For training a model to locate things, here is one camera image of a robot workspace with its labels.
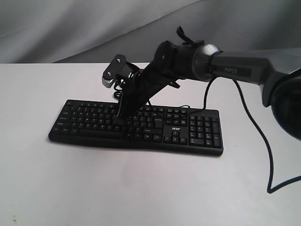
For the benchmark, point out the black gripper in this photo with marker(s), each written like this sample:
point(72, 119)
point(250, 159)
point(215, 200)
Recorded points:
point(137, 92)

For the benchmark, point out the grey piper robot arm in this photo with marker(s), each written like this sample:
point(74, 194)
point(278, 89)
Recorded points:
point(276, 71)

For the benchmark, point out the black acer keyboard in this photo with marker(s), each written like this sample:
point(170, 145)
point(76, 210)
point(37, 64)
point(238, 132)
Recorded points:
point(162, 128)

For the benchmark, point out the grey backdrop cloth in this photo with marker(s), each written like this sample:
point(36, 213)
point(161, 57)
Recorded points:
point(93, 31)

